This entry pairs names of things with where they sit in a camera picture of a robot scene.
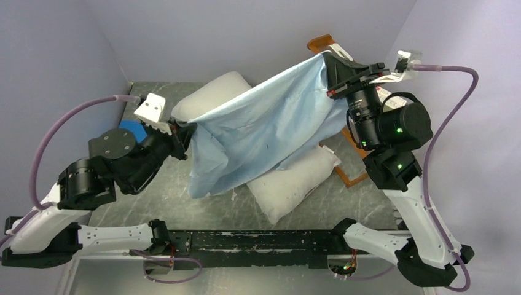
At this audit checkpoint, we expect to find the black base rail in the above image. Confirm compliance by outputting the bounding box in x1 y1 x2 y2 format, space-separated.
145 230 352 270

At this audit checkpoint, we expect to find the white medicine box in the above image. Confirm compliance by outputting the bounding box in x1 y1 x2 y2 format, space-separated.
375 86 401 112

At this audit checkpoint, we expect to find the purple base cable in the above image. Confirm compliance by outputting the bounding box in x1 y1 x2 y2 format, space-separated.
130 248 203 285
334 248 398 281

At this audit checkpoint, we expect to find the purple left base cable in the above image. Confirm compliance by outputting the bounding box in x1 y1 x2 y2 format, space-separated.
130 248 203 285

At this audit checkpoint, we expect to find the white rectangular device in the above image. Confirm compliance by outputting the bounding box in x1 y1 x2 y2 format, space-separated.
329 43 354 61

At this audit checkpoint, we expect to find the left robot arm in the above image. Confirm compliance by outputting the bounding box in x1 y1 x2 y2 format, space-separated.
1 122 197 269

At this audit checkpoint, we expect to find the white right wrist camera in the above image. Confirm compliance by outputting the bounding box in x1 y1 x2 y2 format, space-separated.
381 50 423 83

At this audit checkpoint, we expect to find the light blue pillowcase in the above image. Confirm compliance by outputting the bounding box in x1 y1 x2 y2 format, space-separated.
187 53 348 199

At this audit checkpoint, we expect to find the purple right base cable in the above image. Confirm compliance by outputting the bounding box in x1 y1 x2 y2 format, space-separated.
334 248 398 281

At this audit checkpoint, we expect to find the white pillow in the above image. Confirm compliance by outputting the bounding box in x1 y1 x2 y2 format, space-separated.
172 71 341 225

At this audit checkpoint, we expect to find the orange wooden shelf rack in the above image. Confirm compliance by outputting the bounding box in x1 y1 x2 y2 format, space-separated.
307 34 369 189

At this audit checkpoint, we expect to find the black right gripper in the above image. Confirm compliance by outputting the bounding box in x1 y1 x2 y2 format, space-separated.
323 50 390 148

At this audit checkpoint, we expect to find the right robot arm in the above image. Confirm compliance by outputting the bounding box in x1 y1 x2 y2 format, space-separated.
323 51 479 289

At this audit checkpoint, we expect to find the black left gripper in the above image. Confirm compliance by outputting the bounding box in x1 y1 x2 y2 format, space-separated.
125 116 198 193

